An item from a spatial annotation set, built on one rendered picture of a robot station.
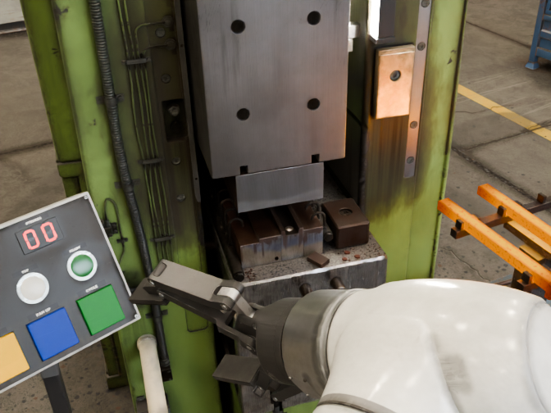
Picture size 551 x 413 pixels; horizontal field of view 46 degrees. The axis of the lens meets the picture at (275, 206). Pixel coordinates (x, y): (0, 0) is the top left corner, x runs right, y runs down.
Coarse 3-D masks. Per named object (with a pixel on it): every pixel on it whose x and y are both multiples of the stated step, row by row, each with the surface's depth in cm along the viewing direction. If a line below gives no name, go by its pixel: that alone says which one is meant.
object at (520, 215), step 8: (488, 184) 159; (480, 192) 158; (488, 192) 156; (496, 192) 156; (488, 200) 156; (496, 200) 154; (504, 200) 153; (512, 208) 150; (520, 208) 150; (512, 216) 150; (520, 216) 148; (528, 216) 147; (520, 224) 148; (528, 224) 146; (536, 224) 144; (544, 224) 144; (536, 232) 144; (544, 232) 142; (544, 240) 142
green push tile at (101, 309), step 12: (108, 288) 130; (84, 300) 127; (96, 300) 128; (108, 300) 129; (84, 312) 127; (96, 312) 128; (108, 312) 129; (120, 312) 130; (96, 324) 128; (108, 324) 129
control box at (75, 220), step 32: (32, 224) 123; (64, 224) 126; (96, 224) 130; (0, 256) 120; (32, 256) 123; (64, 256) 126; (96, 256) 129; (0, 288) 119; (64, 288) 126; (96, 288) 129; (128, 288) 133; (0, 320) 119; (32, 320) 122; (128, 320) 132; (32, 352) 121; (64, 352) 125; (0, 384) 118
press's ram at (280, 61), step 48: (192, 0) 122; (240, 0) 121; (288, 0) 123; (336, 0) 126; (192, 48) 134; (240, 48) 126; (288, 48) 128; (336, 48) 131; (192, 96) 148; (240, 96) 131; (288, 96) 134; (336, 96) 137; (240, 144) 136; (288, 144) 139; (336, 144) 143
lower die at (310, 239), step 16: (224, 192) 170; (224, 208) 165; (272, 208) 159; (240, 224) 158; (256, 224) 156; (272, 224) 155; (304, 224) 155; (320, 224) 154; (240, 240) 152; (256, 240) 152; (272, 240) 152; (288, 240) 153; (304, 240) 154; (320, 240) 156; (240, 256) 152; (256, 256) 153; (272, 256) 154; (288, 256) 156
